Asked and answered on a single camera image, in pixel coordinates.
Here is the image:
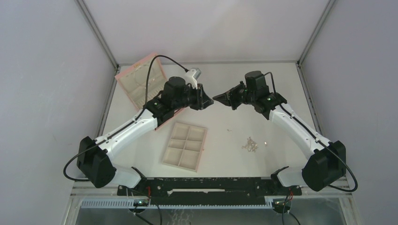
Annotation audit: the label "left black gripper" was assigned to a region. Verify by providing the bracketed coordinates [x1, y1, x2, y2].
[173, 83, 214, 111]

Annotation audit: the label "pink jewelry box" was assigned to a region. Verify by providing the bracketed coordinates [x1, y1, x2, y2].
[115, 53, 167, 115]

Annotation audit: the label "white slotted cable duct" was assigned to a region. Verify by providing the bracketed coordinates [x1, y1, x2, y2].
[80, 198, 281, 209]

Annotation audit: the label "silver hoop necklace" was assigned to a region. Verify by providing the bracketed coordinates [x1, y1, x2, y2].
[133, 63, 159, 89]

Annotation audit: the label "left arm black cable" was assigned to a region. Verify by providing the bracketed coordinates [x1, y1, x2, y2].
[63, 55, 190, 182]

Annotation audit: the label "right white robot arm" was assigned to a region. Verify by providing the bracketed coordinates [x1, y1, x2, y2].
[213, 71, 348, 195]

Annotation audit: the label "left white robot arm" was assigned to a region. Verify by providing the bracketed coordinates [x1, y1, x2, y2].
[77, 76, 214, 195]

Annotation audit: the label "silver chain pile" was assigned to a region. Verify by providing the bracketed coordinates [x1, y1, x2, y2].
[241, 136, 259, 153]

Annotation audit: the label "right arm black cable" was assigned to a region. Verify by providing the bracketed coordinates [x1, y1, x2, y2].
[263, 71, 359, 193]

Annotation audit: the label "beige six-compartment tray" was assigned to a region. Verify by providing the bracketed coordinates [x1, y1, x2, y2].
[162, 122, 207, 173]

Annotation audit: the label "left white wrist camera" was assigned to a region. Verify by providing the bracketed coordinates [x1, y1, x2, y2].
[183, 68, 201, 89]

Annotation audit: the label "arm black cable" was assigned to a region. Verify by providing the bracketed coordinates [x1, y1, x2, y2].
[63, 55, 190, 182]
[263, 71, 359, 193]

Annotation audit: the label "black mounting base plate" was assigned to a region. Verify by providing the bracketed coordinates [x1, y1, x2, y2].
[117, 177, 302, 206]

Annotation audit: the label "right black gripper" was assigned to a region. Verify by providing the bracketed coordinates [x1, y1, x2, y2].
[213, 81, 256, 111]

